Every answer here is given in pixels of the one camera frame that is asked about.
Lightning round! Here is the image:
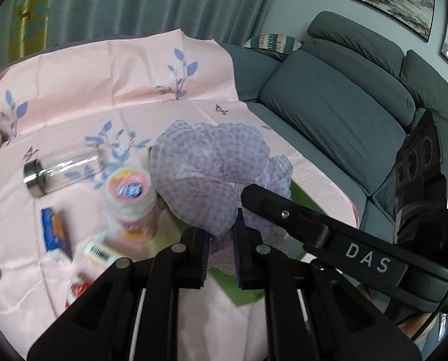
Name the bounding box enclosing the purple mesh bath pouf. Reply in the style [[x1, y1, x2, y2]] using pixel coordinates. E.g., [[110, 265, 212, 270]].
[[149, 121, 293, 275]]

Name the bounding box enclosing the red white sock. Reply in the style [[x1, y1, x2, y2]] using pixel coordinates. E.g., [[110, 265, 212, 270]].
[[65, 275, 92, 309]]

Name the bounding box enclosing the blue orange tissue pack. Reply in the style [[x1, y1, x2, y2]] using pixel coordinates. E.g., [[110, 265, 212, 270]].
[[41, 208, 72, 265]]

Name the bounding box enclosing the person's hand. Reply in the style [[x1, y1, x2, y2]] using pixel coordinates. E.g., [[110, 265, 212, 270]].
[[398, 313, 439, 343]]

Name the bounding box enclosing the green cardboard box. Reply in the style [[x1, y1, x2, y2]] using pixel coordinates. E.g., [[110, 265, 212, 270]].
[[145, 184, 322, 311]]

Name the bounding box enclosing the pink wet wipes canister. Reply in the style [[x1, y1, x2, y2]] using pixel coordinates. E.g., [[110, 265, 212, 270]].
[[103, 165, 158, 242]]

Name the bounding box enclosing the yellow tissue pack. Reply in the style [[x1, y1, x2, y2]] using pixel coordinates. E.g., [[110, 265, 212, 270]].
[[83, 233, 124, 268]]

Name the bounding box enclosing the grey sofa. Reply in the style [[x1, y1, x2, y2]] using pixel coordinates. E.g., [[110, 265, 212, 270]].
[[225, 11, 448, 240]]

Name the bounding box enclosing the glass bottle steel cap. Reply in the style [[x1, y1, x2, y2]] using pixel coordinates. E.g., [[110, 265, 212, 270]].
[[23, 146, 103, 198]]

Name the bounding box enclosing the pink printed bed sheet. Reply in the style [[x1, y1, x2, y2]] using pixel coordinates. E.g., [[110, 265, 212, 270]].
[[0, 31, 359, 356]]

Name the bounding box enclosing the striped cushion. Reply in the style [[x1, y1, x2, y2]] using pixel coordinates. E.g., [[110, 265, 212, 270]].
[[242, 33, 302, 55]]

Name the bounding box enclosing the teal curtain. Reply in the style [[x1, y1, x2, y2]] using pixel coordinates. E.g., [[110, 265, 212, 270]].
[[0, 0, 271, 68]]

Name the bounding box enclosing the black camera box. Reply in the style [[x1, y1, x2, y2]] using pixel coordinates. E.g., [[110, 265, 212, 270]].
[[393, 110, 448, 243]]

